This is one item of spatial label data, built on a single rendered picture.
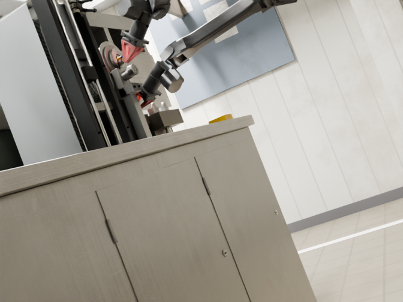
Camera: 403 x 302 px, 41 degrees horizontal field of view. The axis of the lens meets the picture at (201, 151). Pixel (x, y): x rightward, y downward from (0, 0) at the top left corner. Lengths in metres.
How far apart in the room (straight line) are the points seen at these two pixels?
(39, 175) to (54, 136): 0.65
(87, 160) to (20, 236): 0.24
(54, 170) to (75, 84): 0.49
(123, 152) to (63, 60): 0.39
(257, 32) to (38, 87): 2.96
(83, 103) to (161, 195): 0.34
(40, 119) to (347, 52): 3.05
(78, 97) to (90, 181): 0.39
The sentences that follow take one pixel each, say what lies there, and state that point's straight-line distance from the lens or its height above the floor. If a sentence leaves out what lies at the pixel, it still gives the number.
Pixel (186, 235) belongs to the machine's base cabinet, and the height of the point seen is 0.62.
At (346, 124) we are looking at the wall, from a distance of 4.35.
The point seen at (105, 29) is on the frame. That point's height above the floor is 1.57.
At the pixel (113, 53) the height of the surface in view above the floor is 1.27.
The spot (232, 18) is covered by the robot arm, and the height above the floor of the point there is 1.21.
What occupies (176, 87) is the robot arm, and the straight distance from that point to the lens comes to 1.88.
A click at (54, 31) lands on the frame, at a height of 1.28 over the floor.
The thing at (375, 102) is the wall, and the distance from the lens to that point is 4.34.
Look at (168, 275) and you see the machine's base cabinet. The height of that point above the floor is 0.56.
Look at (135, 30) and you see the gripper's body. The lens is 1.91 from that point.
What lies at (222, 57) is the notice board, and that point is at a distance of 4.51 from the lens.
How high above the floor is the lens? 0.78
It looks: 2 degrees up
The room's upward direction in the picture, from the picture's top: 21 degrees counter-clockwise
